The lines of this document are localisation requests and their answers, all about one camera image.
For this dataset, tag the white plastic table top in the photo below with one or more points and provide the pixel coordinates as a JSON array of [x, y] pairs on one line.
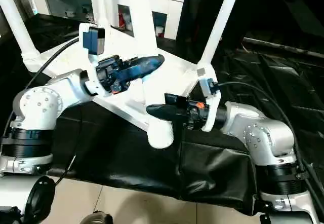
[[119, 99]]

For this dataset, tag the white plastic table leg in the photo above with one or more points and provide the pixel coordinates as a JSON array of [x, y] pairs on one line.
[[220, 26], [141, 18], [101, 6], [17, 26]]

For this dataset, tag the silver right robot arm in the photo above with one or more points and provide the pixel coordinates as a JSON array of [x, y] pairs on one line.
[[263, 135]]

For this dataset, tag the white cup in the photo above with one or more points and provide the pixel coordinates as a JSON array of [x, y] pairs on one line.
[[159, 32]]

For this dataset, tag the black mat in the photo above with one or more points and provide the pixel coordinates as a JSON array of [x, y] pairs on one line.
[[215, 170]]

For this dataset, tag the grey white ornament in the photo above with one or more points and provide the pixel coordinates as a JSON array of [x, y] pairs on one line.
[[87, 13]]

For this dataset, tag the small white figurine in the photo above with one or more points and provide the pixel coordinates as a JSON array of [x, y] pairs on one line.
[[69, 13]]

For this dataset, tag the blue patterned strip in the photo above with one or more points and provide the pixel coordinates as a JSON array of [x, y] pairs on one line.
[[33, 3]]

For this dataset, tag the dark metal rod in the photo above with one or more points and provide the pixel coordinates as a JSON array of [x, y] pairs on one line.
[[283, 47]]

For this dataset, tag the black backdrop cloth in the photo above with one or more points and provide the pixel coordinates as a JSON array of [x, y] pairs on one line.
[[278, 6]]

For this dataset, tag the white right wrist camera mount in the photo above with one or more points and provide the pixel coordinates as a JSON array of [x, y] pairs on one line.
[[215, 102]]

